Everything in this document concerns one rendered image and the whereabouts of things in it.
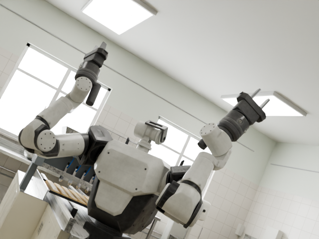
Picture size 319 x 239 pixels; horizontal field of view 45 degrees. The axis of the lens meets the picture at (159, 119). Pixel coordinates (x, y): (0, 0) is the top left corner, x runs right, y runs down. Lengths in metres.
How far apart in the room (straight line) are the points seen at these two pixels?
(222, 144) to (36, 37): 4.89
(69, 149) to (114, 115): 4.62
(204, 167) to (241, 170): 6.08
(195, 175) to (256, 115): 0.33
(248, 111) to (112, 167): 0.53
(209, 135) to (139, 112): 5.02
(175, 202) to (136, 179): 0.29
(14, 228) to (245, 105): 1.72
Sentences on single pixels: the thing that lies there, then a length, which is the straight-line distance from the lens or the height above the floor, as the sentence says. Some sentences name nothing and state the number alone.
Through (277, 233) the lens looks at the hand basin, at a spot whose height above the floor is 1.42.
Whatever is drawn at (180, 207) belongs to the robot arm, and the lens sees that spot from 1.16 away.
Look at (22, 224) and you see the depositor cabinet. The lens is 2.61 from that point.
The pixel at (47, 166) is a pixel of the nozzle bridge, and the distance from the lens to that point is 2.59.
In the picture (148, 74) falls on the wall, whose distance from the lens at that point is 6.34.
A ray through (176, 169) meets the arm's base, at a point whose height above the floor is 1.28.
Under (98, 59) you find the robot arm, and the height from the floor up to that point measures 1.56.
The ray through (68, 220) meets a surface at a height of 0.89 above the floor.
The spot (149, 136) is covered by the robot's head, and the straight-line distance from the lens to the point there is 1.51.
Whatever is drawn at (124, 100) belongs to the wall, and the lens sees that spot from 6.17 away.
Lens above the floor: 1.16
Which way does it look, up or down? 10 degrees up
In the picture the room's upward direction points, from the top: 25 degrees clockwise
